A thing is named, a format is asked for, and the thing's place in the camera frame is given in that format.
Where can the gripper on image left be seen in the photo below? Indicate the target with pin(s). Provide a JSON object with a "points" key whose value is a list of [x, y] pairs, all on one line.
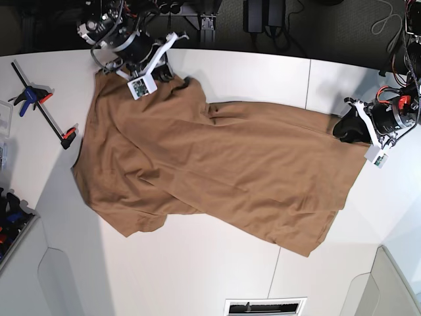
{"points": [[135, 51]]}

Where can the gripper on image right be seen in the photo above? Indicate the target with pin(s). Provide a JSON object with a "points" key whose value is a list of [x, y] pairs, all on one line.
{"points": [[376, 122]]}

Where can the brown t-shirt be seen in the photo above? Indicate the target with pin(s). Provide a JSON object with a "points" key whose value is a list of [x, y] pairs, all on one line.
{"points": [[273, 171]]}

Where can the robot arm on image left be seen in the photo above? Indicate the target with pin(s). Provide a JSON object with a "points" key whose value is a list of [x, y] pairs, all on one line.
{"points": [[125, 17]]}

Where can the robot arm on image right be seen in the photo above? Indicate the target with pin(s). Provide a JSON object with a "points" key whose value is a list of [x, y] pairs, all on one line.
{"points": [[404, 60]]}

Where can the black power adapter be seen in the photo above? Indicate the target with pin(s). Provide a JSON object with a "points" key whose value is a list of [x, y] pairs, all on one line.
{"points": [[252, 16]]}

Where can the clear plastic box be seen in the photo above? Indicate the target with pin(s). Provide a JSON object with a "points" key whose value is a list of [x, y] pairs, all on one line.
{"points": [[7, 144]]}

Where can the grey bin of clamps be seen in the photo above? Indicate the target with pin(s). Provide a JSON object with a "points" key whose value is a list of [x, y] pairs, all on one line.
{"points": [[15, 224]]}

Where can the white camera box image left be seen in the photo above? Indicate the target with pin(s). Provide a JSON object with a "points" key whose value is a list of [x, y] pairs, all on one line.
{"points": [[142, 86]]}

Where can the white camera box image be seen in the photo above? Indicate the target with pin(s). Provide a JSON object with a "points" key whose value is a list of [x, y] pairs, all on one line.
{"points": [[142, 86], [376, 155]]}

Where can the white camera box image right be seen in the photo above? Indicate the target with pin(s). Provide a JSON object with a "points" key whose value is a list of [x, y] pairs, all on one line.
{"points": [[376, 155]]}

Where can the aluminium frame post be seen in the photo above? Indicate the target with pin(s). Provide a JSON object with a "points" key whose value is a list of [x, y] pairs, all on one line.
{"points": [[205, 25]]}

